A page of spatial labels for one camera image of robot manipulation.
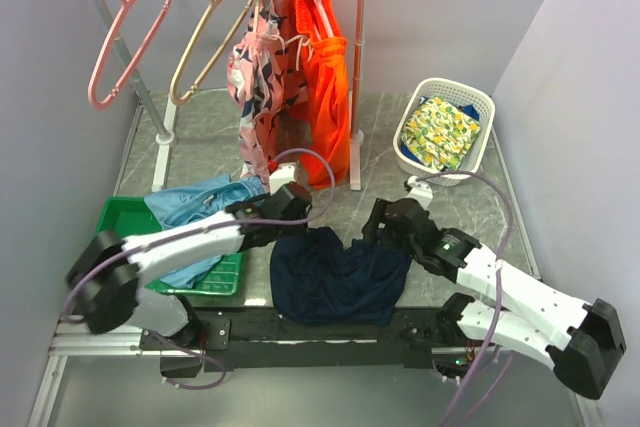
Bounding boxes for navy blue shorts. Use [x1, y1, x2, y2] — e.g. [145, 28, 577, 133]
[270, 227, 412, 326]

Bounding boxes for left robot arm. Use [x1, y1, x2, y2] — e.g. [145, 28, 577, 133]
[65, 182, 312, 349]

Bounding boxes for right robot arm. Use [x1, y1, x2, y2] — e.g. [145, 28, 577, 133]
[362, 197, 627, 400]

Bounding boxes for light blue shorts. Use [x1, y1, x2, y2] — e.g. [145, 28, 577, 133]
[144, 174, 265, 289]

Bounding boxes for orange shorts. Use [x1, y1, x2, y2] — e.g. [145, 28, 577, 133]
[292, 0, 350, 189]

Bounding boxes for pink patterned shorts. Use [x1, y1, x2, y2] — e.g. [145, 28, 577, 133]
[227, 0, 301, 186]

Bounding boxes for pink hanger with orange shorts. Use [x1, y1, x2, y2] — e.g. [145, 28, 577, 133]
[286, 0, 334, 71]

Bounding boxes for lemon print cloth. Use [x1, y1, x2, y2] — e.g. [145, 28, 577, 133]
[400, 97, 482, 172]

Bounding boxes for white perforated plastic basket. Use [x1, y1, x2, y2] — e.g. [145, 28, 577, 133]
[392, 77, 495, 187]

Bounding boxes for blue cloth in basket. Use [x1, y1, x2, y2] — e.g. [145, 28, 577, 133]
[419, 96, 480, 121]

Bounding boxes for green plastic tray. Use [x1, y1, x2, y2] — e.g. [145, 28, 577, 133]
[96, 197, 243, 297]

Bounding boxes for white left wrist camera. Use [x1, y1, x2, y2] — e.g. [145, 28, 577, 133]
[269, 162, 299, 194]

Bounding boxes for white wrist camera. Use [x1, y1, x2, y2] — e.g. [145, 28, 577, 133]
[404, 176, 433, 209]
[269, 162, 299, 194]

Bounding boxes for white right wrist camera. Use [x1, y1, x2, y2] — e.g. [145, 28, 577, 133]
[404, 176, 433, 209]

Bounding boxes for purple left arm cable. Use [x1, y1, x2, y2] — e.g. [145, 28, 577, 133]
[62, 148, 337, 318]

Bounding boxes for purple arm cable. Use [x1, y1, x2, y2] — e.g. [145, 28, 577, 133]
[62, 148, 337, 318]
[414, 170, 516, 427]

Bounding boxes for black mounting base rail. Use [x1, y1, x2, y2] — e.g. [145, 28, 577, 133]
[139, 307, 481, 381]

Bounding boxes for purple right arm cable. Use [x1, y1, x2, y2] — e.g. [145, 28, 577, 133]
[414, 170, 516, 427]

